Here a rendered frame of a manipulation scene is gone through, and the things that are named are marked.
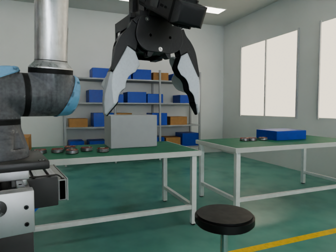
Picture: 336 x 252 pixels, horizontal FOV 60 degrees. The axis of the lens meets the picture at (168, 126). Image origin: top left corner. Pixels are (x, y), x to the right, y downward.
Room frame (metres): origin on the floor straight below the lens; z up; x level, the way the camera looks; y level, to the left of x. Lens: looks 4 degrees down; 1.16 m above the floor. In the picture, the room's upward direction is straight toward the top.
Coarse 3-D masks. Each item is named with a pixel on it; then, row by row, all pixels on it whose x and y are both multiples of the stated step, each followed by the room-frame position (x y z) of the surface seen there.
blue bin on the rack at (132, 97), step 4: (124, 92) 6.47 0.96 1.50; (128, 92) 6.24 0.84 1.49; (132, 92) 6.27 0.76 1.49; (136, 92) 6.31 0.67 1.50; (140, 92) 6.34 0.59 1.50; (144, 92) 6.37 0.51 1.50; (124, 96) 6.47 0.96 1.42; (128, 96) 6.24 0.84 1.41; (132, 96) 6.27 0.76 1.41; (136, 96) 6.31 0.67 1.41; (140, 96) 6.34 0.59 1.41; (144, 96) 6.37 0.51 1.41; (124, 100) 6.47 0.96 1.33; (128, 100) 6.24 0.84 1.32; (132, 100) 6.27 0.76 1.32; (136, 100) 6.31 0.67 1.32; (140, 100) 6.34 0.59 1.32; (144, 100) 6.37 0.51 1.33
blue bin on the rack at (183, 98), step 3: (174, 96) 6.97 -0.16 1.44; (177, 96) 6.81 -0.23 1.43; (180, 96) 6.69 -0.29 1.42; (183, 96) 6.72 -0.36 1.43; (186, 96) 6.75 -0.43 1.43; (174, 99) 6.97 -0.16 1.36; (177, 99) 6.81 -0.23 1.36; (180, 99) 6.69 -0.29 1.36; (183, 99) 6.72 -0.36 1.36; (186, 99) 6.75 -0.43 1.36; (174, 102) 6.97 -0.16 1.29; (177, 102) 6.81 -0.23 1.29; (180, 102) 6.69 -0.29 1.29; (183, 102) 6.72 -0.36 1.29; (186, 102) 6.75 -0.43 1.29
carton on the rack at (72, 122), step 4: (68, 120) 5.92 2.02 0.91; (72, 120) 5.83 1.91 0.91; (76, 120) 5.86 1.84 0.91; (80, 120) 5.89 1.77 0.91; (84, 120) 5.92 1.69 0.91; (68, 124) 5.95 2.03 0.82; (72, 124) 5.83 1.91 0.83; (76, 124) 5.86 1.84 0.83; (80, 124) 5.89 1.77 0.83; (84, 124) 5.92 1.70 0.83
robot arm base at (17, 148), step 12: (0, 120) 0.69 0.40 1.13; (12, 120) 0.72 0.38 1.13; (0, 132) 0.69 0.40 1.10; (12, 132) 0.71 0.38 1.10; (0, 144) 0.68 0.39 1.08; (12, 144) 0.70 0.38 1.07; (24, 144) 0.74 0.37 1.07; (0, 156) 0.68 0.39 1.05; (12, 156) 0.69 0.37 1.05; (24, 156) 0.73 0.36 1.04
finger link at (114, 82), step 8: (128, 48) 0.38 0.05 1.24; (128, 56) 0.38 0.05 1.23; (136, 56) 0.39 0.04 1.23; (120, 64) 0.37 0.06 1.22; (128, 64) 0.38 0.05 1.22; (136, 64) 0.39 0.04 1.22; (112, 72) 0.37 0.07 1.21; (120, 72) 0.37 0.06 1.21; (128, 72) 0.38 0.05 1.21; (104, 80) 0.41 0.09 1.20; (112, 80) 0.37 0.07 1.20; (120, 80) 0.37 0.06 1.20; (104, 88) 0.38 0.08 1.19; (112, 88) 0.37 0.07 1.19; (120, 88) 0.37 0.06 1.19; (104, 96) 0.37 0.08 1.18; (112, 96) 0.37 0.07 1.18; (104, 104) 0.37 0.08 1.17; (112, 104) 0.37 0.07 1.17; (104, 112) 0.37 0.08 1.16
